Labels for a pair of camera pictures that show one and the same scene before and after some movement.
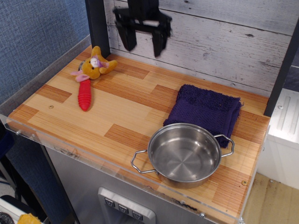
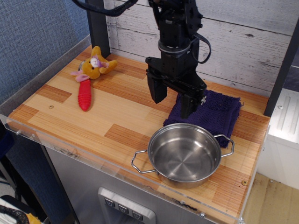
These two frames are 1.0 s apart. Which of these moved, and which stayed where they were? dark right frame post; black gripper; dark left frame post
Moved: black gripper
Stayed: dark left frame post; dark right frame post
